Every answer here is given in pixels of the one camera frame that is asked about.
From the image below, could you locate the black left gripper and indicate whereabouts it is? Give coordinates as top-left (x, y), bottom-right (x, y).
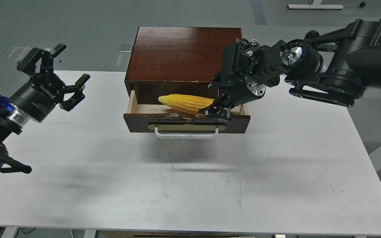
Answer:
top-left (9, 43), bottom-right (91, 123)

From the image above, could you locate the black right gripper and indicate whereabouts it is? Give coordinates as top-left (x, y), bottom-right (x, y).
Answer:
top-left (198, 39), bottom-right (278, 121)

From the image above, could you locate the yellow corn cob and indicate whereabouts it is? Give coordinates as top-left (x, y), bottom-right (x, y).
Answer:
top-left (158, 94), bottom-right (214, 115)

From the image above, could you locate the wooden drawer with white handle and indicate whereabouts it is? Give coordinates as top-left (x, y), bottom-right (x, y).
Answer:
top-left (123, 90), bottom-right (251, 135)

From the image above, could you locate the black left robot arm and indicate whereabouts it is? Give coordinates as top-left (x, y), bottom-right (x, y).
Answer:
top-left (0, 44), bottom-right (90, 174)

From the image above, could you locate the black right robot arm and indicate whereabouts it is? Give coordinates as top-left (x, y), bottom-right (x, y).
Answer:
top-left (199, 19), bottom-right (381, 121)

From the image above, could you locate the dark wooden cabinet box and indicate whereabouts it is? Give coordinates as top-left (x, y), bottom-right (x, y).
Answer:
top-left (124, 26), bottom-right (242, 97)

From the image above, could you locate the white table leg base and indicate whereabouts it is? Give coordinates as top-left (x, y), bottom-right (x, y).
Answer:
top-left (287, 0), bottom-right (344, 10)

